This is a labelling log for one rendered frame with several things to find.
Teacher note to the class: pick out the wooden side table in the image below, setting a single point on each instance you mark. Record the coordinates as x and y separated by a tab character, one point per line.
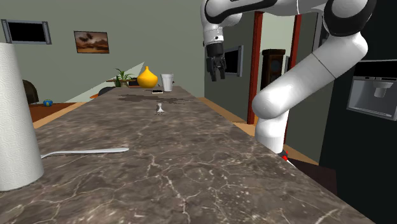
124	81

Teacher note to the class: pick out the grey framed dark window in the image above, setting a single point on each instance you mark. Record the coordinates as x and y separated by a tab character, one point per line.
26	32

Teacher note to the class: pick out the grey framed wall television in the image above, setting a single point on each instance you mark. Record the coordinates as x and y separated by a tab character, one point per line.
232	61

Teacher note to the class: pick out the grey built-in coffee machine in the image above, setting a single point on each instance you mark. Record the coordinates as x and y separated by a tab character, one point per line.
372	97

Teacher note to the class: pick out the black smartphone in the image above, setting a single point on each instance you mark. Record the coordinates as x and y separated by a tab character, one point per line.
157	91

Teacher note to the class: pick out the dark wooden grandfather clock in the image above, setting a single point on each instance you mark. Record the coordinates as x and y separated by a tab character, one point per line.
272	68

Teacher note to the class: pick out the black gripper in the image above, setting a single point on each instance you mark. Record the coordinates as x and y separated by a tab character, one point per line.
215	50

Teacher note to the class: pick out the dark green bottle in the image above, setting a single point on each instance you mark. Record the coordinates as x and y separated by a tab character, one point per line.
117	82

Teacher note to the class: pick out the silver spoon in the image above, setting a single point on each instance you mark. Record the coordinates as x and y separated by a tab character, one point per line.
86	151

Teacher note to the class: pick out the dark brown armchair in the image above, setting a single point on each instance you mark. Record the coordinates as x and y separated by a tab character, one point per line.
30	91

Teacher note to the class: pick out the brown framed wall picture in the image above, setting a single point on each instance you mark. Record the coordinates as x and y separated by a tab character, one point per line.
91	42

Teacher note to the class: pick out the white paper towel roll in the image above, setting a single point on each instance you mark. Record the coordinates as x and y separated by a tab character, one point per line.
14	118

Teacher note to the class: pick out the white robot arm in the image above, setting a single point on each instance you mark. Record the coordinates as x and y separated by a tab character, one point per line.
297	90

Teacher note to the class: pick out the red door frame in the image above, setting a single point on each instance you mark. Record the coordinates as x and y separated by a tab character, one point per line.
255	68

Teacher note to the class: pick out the white cup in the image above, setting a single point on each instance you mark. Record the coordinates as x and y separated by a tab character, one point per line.
167	82

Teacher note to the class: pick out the small silver fork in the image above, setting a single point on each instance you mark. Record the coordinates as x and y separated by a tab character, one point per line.
159	109

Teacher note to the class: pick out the blue green ball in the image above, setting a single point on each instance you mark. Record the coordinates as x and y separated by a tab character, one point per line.
47	102

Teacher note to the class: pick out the green potted plant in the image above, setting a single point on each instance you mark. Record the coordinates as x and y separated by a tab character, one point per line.
123	77

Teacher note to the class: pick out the yellow round vase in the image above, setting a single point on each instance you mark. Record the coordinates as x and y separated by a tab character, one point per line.
147	78

